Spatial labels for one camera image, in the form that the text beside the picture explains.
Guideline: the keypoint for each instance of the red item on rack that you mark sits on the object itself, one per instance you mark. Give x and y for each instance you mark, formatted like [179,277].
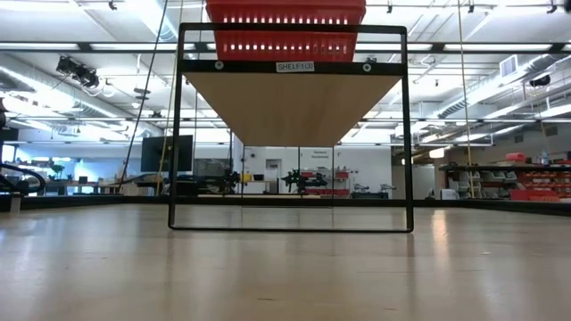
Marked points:
[516,157]

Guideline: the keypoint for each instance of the hanging lamp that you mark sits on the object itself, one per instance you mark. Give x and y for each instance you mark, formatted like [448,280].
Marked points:
[437,153]

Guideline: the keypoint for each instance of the background rack with red bins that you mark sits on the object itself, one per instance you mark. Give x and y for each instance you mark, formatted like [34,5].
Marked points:
[341,183]

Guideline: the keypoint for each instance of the black frame wooden shelf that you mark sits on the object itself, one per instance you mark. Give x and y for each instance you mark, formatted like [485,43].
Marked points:
[290,111]

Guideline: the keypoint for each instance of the black background equipment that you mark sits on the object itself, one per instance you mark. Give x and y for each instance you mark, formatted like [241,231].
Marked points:
[196,185]

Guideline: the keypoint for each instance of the clear water bottle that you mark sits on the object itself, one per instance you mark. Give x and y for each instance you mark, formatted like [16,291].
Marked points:
[544,158]

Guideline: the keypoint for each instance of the grey background machine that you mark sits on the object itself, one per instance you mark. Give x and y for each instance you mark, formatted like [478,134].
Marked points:
[372,191]

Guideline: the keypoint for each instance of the background wooden desk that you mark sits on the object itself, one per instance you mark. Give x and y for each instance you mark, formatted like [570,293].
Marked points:
[80,185]

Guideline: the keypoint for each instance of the black ceiling speaker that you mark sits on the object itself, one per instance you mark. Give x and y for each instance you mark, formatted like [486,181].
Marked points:
[540,80]

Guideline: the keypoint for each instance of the black overhead light bar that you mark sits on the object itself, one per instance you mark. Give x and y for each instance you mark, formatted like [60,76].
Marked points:
[201,46]

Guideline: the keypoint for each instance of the background black robot arm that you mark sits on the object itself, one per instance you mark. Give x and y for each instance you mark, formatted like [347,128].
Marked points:
[229,180]
[303,179]

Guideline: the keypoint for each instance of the white shelf label sticker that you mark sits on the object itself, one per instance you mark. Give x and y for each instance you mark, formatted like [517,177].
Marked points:
[295,67]

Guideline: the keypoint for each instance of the white container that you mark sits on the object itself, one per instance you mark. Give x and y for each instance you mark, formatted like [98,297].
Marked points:
[447,194]

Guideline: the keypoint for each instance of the red plastic basket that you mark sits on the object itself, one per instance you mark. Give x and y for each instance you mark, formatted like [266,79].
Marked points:
[285,9]
[285,55]

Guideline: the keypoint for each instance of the potted plant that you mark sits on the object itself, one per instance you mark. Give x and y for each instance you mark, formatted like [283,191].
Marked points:
[58,170]

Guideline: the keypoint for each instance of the black monitor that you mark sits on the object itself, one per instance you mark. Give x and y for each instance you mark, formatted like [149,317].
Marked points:
[156,153]

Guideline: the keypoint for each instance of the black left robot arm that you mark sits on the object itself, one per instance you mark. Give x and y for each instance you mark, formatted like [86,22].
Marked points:
[22,186]

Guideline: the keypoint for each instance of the white ceiling vent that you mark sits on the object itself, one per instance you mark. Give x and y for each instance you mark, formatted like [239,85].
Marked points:
[508,65]

